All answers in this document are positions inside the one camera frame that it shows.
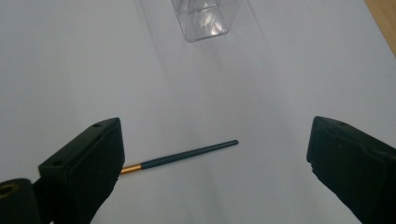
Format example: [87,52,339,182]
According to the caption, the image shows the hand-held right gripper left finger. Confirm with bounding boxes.
[37,117,126,224]

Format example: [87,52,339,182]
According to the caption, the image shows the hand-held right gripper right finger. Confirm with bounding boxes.
[306,116,396,224]

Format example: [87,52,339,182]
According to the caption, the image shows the dark handle makeup brush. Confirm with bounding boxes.
[120,139,240,175]

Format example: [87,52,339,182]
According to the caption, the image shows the clear plastic compartment container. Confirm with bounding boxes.
[169,0,244,43]

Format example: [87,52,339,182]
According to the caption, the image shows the white paper sheet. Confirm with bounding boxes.
[0,0,396,224]

